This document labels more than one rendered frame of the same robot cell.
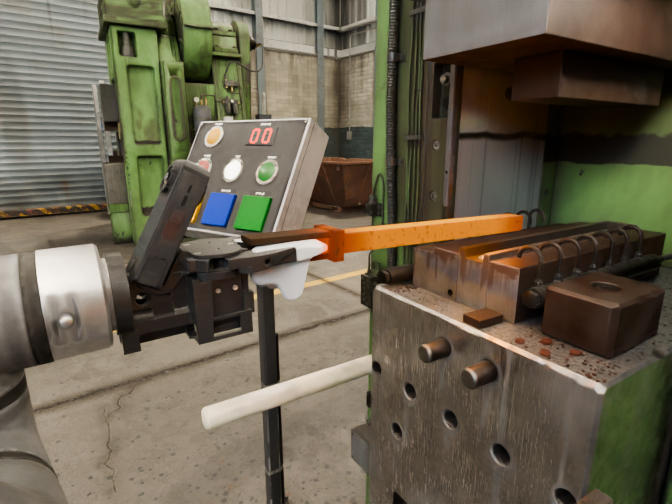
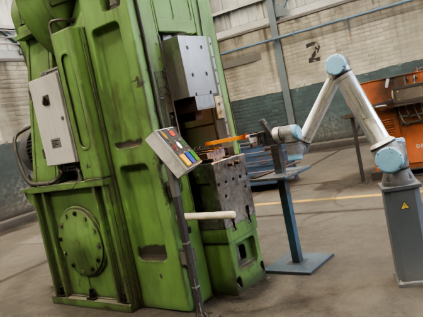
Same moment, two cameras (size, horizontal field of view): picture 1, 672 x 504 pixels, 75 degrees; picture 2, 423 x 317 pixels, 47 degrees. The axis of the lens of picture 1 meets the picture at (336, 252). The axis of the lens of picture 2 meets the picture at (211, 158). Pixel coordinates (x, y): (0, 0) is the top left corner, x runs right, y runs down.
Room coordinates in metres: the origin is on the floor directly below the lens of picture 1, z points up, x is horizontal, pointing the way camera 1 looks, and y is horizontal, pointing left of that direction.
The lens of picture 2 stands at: (1.76, 2.93, 1.21)
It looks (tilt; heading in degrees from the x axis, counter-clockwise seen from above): 5 degrees down; 251
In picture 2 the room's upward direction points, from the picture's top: 12 degrees counter-clockwise
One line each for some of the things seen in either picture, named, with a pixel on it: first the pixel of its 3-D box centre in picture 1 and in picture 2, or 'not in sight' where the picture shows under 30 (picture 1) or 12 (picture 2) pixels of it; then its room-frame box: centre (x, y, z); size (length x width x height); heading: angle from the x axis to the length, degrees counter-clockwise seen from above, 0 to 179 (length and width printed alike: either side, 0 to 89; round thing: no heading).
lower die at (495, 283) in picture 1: (542, 255); (192, 157); (0.74, -0.36, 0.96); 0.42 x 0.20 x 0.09; 122
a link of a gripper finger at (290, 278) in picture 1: (293, 271); not in sight; (0.43, 0.04, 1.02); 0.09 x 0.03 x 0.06; 119
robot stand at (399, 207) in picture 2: not in sight; (406, 231); (-0.21, 0.56, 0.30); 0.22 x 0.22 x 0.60; 57
